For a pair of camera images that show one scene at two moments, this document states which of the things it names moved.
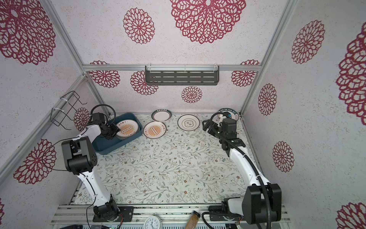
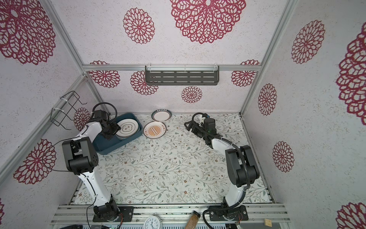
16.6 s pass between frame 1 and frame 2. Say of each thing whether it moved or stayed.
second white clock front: stayed
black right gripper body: moved
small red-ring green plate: stayed
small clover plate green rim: moved
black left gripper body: stayed
